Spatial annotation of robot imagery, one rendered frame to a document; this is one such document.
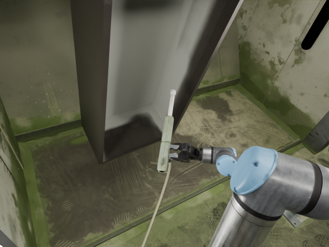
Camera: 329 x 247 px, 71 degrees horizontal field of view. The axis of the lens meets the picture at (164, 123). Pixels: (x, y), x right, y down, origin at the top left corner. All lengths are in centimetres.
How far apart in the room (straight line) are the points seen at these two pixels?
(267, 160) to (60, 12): 214
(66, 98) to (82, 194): 89
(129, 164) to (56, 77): 102
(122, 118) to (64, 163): 69
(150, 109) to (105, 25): 123
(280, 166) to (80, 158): 189
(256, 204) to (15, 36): 215
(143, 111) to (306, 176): 152
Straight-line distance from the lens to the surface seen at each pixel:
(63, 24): 236
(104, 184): 204
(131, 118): 185
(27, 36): 233
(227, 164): 108
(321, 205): 57
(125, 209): 194
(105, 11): 77
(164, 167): 116
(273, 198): 54
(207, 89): 301
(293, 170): 54
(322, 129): 288
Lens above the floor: 181
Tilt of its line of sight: 45 degrees down
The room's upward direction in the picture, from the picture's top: 11 degrees clockwise
